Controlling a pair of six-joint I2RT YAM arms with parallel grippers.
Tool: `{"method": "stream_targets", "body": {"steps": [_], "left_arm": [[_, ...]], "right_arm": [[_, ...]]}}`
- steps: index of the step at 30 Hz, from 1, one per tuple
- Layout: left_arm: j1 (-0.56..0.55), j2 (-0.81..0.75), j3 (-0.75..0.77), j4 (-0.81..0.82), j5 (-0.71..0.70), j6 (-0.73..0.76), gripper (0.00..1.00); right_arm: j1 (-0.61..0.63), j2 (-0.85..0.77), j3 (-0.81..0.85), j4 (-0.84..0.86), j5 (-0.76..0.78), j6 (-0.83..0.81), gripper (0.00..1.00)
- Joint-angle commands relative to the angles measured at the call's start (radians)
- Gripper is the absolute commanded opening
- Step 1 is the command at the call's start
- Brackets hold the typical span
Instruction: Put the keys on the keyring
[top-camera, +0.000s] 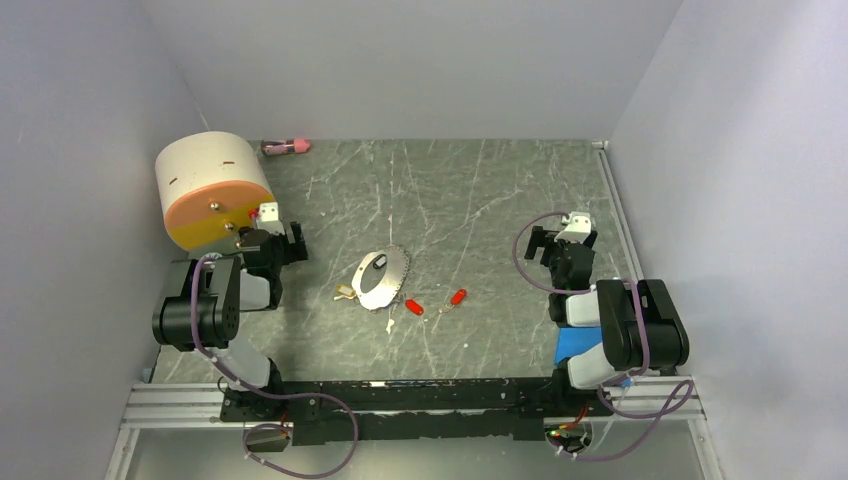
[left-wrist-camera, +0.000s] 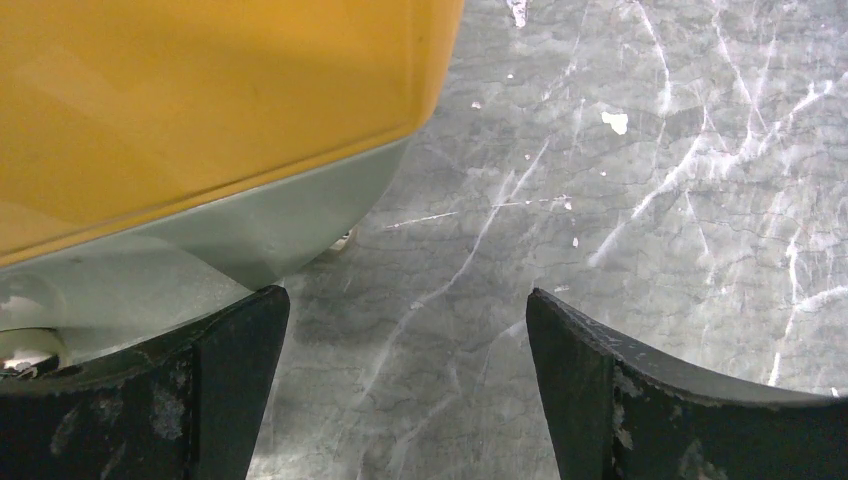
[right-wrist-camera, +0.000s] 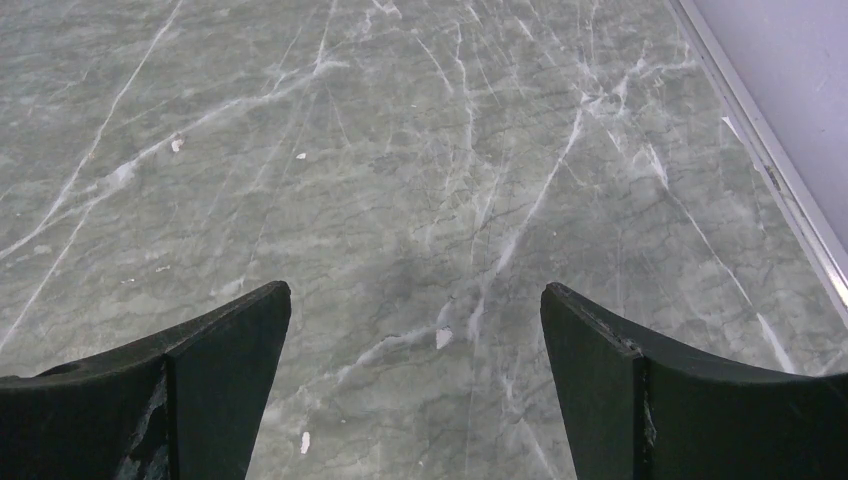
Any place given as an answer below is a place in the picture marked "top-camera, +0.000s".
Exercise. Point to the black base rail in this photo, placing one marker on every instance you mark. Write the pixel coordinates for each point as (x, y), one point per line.
(320, 412)

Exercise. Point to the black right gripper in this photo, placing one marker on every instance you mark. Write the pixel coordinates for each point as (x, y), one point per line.
(539, 236)

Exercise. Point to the aluminium frame rail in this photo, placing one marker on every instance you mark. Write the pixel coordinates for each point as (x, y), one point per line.
(198, 406)

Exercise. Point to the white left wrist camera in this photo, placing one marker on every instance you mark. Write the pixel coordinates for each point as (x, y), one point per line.
(268, 218)

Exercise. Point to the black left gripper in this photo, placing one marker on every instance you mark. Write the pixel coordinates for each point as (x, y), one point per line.
(295, 251)

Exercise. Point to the pink capped small bottle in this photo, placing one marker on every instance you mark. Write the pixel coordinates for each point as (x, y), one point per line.
(285, 147)

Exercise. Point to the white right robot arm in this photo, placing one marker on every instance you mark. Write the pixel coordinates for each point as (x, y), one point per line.
(611, 328)

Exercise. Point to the white round drawer cabinet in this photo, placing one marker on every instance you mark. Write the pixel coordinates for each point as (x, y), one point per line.
(208, 183)

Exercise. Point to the red key tag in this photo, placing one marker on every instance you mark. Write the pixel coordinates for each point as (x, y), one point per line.
(414, 307)
(458, 297)

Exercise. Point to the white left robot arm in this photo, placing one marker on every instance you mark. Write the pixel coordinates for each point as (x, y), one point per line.
(202, 300)

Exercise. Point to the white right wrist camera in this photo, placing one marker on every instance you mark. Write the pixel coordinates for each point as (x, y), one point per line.
(577, 227)

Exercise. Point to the blue foam pad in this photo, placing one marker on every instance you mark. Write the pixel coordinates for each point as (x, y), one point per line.
(580, 353)

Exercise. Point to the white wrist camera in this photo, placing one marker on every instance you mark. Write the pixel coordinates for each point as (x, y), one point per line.
(268, 218)
(577, 227)

